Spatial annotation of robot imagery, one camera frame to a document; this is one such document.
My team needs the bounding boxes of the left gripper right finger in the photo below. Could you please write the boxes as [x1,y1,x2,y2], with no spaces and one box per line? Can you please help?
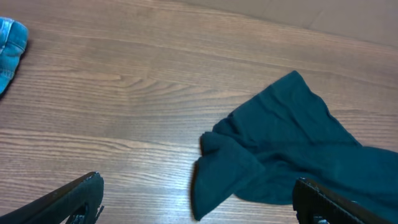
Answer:
[292,177,391,224]

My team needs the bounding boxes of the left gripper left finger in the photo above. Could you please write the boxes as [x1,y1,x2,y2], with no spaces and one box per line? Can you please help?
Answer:
[1,172,104,224]

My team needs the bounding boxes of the dark navy t-shirt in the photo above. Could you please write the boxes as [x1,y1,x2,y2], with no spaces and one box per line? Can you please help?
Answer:
[192,72,397,223]

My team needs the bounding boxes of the folded blue denim shorts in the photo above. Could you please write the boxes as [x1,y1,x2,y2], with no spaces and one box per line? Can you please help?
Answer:
[1,17,29,93]

